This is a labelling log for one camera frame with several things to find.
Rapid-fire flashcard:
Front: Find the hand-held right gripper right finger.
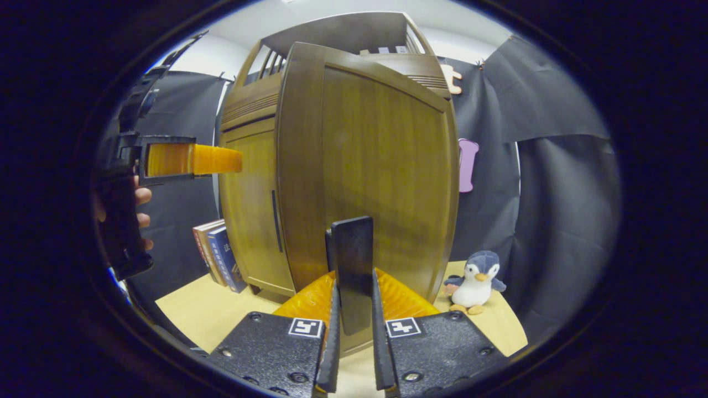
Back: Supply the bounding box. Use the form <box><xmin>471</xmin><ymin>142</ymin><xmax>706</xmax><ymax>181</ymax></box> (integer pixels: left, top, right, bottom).
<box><xmin>371</xmin><ymin>268</ymin><xmax>509</xmax><ymax>398</ymax></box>

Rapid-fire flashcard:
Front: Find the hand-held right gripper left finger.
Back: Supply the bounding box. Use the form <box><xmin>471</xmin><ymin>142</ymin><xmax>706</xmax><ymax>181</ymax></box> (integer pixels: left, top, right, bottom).
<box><xmin>206</xmin><ymin>270</ymin><xmax>342</xmax><ymax>398</ymax></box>

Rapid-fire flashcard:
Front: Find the wooden shoe cabinet door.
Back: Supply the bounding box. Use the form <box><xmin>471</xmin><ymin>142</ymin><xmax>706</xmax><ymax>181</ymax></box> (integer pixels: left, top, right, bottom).
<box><xmin>275</xmin><ymin>41</ymin><xmax>461</xmax><ymax>357</ymax></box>
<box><xmin>218</xmin><ymin>117</ymin><xmax>296</xmax><ymax>296</ymax></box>

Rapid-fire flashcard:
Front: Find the wooden double-door shoe cabinet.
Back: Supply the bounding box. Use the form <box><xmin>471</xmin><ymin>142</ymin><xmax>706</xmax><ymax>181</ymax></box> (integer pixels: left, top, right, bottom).
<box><xmin>213</xmin><ymin>11</ymin><xmax>460</xmax><ymax>305</ymax></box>

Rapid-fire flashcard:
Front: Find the blue cover book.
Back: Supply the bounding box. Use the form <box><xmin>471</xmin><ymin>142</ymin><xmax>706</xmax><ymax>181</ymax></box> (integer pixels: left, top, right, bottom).
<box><xmin>206</xmin><ymin>226</ymin><xmax>248</xmax><ymax>294</ymax></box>

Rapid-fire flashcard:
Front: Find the penguin plush toy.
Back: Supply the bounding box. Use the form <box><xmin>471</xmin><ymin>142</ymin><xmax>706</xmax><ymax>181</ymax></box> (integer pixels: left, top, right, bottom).
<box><xmin>442</xmin><ymin>250</ymin><xmax>507</xmax><ymax>316</ymax></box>

